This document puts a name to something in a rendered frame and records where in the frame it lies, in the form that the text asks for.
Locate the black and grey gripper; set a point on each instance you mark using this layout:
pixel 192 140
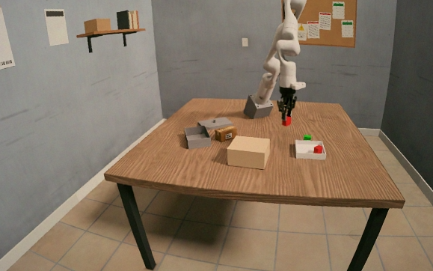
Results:
pixel 287 99

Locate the red block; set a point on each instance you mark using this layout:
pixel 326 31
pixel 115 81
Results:
pixel 287 122
pixel 318 149

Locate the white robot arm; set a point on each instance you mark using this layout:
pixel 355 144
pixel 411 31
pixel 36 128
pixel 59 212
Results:
pixel 284 44

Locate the light wooden cabinet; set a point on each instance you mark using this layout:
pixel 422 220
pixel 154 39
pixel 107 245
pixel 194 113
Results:
pixel 248 152

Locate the grey lid with small knob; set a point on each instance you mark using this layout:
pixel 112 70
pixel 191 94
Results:
pixel 215 123

